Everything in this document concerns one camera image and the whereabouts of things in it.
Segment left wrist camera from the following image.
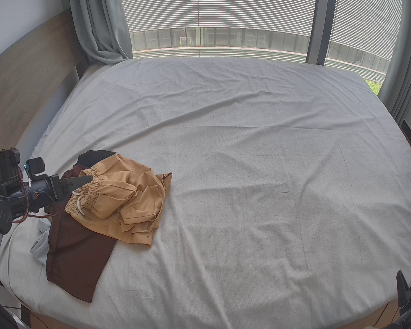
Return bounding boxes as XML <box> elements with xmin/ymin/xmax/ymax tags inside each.
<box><xmin>25</xmin><ymin>157</ymin><xmax>46</xmax><ymax>181</ymax></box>

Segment dark brown garment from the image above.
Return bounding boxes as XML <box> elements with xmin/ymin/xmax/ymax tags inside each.
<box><xmin>45</xmin><ymin>165</ymin><xmax>119</xmax><ymax>303</ymax></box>

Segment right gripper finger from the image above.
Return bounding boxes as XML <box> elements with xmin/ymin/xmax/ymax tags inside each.
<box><xmin>397</xmin><ymin>270</ymin><xmax>410</xmax><ymax>304</ymax></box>

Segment black garment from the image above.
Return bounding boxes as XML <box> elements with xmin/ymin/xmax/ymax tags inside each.
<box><xmin>78</xmin><ymin>149</ymin><xmax>116</xmax><ymax>168</ymax></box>

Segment grey-green curtain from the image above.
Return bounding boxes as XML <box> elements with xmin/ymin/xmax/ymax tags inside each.
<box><xmin>67</xmin><ymin>0</ymin><xmax>133</xmax><ymax>64</ymax></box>
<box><xmin>378</xmin><ymin>0</ymin><xmax>411</xmax><ymax>126</ymax></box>

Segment window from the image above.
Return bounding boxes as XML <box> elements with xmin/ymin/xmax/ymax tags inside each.
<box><xmin>117</xmin><ymin>0</ymin><xmax>407</xmax><ymax>93</ymax></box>

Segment bed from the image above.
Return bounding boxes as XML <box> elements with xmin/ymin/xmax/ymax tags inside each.
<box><xmin>0</xmin><ymin>8</ymin><xmax>411</xmax><ymax>329</ymax></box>

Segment pale grey garment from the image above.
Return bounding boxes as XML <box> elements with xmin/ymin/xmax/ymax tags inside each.
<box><xmin>30</xmin><ymin>218</ymin><xmax>53</xmax><ymax>266</ymax></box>

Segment tan shorts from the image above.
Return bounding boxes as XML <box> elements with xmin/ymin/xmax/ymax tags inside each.
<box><xmin>64</xmin><ymin>154</ymin><xmax>173</xmax><ymax>247</ymax></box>

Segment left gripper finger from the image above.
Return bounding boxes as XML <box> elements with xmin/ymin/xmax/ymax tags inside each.
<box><xmin>63</xmin><ymin>175</ymin><xmax>93</xmax><ymax>192</ymax></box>

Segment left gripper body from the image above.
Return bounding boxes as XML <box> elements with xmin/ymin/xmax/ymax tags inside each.
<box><xmin>30</xmin><ymin>174</ymin><xmax>68</xmax><ymax>207</ymax></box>

